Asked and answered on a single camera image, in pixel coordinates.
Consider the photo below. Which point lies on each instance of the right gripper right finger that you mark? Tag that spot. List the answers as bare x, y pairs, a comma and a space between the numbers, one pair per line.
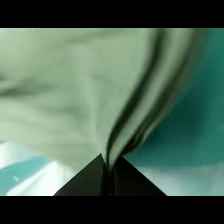
133, 181

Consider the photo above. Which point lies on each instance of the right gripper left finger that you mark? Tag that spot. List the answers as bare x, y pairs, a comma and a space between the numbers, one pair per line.
89, 181

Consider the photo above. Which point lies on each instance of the pale green garment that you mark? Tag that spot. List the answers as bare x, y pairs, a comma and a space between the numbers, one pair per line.
73, 93

